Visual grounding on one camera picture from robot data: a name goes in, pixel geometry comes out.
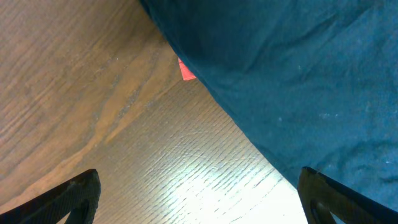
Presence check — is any red garment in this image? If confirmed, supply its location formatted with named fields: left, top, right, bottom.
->
left=178, top=58, right=196, bottom=81

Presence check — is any navy blue garment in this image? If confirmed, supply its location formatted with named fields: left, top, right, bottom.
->
left=142, top=0, right=397, bottom=209

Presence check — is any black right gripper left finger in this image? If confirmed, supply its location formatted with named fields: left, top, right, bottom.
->
left=1, top=169, right=101, bottom=224

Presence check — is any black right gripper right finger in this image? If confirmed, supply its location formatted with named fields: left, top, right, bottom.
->
left=297, top=167, right=397, bottom=224

